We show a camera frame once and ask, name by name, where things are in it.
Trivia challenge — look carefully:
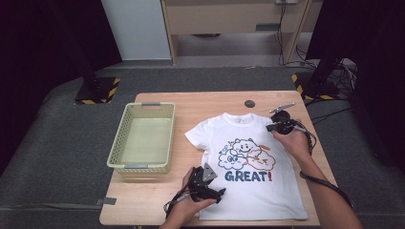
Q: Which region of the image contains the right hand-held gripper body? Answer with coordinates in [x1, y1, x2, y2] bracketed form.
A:
[269, 102, 302, 135]

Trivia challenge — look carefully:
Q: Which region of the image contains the grey drawer handle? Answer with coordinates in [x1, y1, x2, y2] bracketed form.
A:
[255, 23, 281, 31]

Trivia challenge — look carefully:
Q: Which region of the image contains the person's left hand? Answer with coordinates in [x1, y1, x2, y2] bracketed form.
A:
[166, 167, 217, 224]

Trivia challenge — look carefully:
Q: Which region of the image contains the black curtain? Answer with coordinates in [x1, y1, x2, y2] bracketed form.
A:
[305, 0, 405, 175]
[0, 0, 124, 177]

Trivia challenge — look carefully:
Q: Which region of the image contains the right hand-held gripper cable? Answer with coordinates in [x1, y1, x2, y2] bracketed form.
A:
[288, 117, 318, 156]

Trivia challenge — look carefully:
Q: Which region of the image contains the hand-held gripper cable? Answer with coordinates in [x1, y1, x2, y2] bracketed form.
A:
[162, 184, 199, 219]
[288, 117, 318, 156]

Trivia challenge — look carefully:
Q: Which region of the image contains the green plastic basket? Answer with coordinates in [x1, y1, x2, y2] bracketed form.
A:
[106, 101, 177, 176]

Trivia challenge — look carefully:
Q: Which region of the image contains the person's right hand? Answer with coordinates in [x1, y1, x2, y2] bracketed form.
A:
[272, 130, 313, 163]

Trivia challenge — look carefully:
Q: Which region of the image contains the grey tape strip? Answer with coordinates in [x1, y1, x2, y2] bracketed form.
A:
[95, 197, 117, 206]

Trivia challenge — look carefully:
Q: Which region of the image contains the black wrist strap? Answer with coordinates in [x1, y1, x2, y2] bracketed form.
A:
[299, 171, 354, 210]

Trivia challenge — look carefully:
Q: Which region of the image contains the tangle of cables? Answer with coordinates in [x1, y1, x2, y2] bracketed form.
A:
[330, 57, 358, 96]

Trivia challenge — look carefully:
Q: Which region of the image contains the white t-shirt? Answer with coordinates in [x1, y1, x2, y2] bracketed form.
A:
[184, 112, 309, 221]

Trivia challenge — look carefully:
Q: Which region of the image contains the left hand-held gripper cable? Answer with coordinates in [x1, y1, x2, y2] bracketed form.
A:
[162, 184, 199, 219]

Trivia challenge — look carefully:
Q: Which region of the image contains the black stand with striped base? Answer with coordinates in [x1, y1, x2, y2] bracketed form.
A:
[290, 53, 341, 101]
[68, 47, 121, 105]

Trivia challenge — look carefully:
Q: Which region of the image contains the black hanging cable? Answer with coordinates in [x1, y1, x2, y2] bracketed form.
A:
[276, 0, 316, 69]

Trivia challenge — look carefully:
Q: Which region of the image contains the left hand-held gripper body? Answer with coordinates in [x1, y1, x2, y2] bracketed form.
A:
[188, 162, 219, 202]

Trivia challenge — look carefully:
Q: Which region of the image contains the black floor cable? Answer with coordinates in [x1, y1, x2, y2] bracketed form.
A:
[307, 97, 353, 126]

